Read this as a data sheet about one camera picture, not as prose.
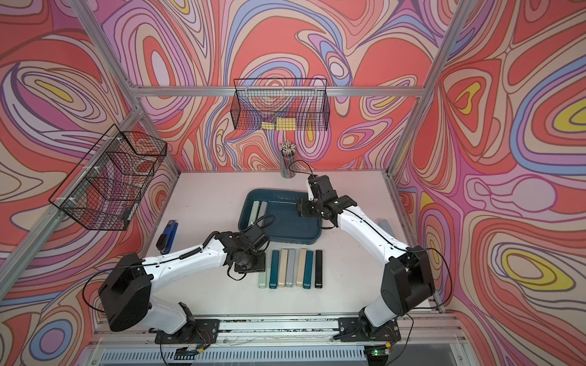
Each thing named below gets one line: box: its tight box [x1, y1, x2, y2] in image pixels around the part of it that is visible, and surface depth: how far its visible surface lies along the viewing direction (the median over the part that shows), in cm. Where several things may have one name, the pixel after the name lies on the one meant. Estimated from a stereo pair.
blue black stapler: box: [155, 219, 179, 255], surface depth 95 cm
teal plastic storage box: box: [238, 188, 324, 245], surface depth 105 cm
